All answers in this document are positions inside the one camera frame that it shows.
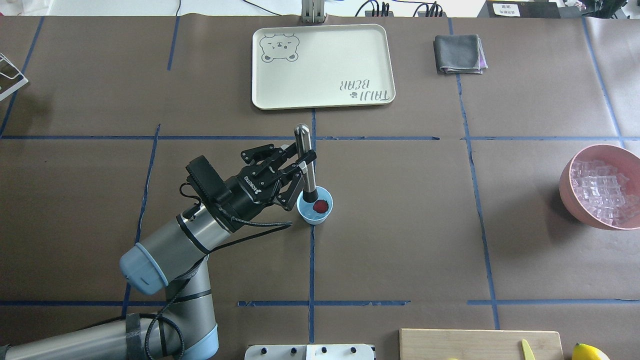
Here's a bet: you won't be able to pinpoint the light blue cup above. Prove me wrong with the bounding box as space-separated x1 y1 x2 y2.
295 186 334 225

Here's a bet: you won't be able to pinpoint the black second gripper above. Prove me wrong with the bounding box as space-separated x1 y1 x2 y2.
217 143 317 221

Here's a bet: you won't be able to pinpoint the cream bear tray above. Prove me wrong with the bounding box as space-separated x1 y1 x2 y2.
251 23 396 110

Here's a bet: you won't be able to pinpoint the yellow lemon upper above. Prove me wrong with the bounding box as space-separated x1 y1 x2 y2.
571 342 610 360

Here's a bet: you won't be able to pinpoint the white wire cup rack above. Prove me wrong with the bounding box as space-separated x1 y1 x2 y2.
0 53 29 101

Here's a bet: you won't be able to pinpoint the yellow-green plastic knife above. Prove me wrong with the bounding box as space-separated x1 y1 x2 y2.
520 339 536 360

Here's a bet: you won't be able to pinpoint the grey folded cloth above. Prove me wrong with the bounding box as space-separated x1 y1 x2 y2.
433 34 489 75

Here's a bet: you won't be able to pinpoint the pink bowl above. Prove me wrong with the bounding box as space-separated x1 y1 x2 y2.
558 144 640 231

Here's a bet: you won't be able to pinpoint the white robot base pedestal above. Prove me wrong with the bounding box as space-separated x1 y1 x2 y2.
244 343 377 360

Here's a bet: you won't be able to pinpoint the aluminium frame post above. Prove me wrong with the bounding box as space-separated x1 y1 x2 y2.
301 0 326 24

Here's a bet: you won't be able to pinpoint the black power strip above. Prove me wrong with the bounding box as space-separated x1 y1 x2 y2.
356 6 448 18

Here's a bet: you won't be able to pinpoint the red strawberry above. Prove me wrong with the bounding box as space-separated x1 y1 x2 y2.
312 198 330 214

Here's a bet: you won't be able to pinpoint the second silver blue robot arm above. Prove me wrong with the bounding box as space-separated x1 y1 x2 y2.
1 143 317 360

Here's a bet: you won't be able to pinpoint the wooden cutting board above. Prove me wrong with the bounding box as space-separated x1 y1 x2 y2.
398 328 565 360

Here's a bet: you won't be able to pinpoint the steel muddler with black tip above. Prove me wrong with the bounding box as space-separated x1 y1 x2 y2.
294 123 319 204

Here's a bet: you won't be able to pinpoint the clear ice cubes in bowl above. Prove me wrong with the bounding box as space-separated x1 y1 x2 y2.
570 159 640 226

